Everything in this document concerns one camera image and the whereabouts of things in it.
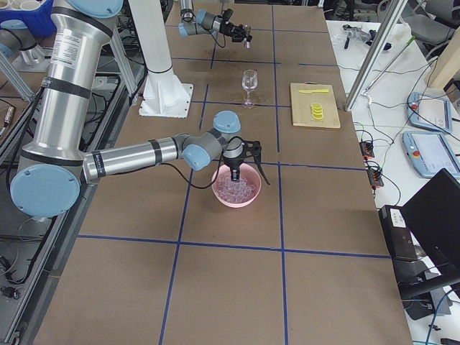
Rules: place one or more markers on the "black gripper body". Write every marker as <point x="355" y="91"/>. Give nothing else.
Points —
<point x="234" y="30"/>
<point x="232" y="163"/>

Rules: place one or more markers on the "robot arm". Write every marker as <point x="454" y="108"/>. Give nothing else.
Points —
<point x="50" y="167"/>
<point x="206" y="23"/>

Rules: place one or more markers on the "pile of ice cubes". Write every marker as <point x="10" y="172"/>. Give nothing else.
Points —
<point x="234" y="192"/>

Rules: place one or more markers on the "clear wine glass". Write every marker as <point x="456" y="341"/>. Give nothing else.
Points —
<point x="249" y="83"/>

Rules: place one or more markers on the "pink bowl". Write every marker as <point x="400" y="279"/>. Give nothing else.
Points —
<point x="246" y="171"/>

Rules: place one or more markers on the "bamboo cutting board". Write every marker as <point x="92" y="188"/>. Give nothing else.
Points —
<point x="301" y="110"/>

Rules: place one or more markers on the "yellow plastic knife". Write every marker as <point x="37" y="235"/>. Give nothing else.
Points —
<point x="315" y="90"/>

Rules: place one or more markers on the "crumpled plastic bag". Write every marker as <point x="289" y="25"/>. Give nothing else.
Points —
<point x="349" y="33"/>

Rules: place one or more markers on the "black box with label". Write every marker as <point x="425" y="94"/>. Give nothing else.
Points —
<point x="397" y="235"/>

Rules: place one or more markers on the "teach pendant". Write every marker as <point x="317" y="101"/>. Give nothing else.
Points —
<point x="430" y="152"/>
<point x="430" y="112"/>

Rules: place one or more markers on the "wooden plank stand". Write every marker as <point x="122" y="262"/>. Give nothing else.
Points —
<point x="447" y="65"/>

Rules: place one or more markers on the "black laptop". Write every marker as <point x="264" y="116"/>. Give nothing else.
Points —
<point x="432" y="215"/>

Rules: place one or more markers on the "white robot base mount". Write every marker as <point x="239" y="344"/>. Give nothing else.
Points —
<point x="164" y="95"/>

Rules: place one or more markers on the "aluminium camera post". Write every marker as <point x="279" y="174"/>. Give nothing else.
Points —
<point x="394" y="11"/>

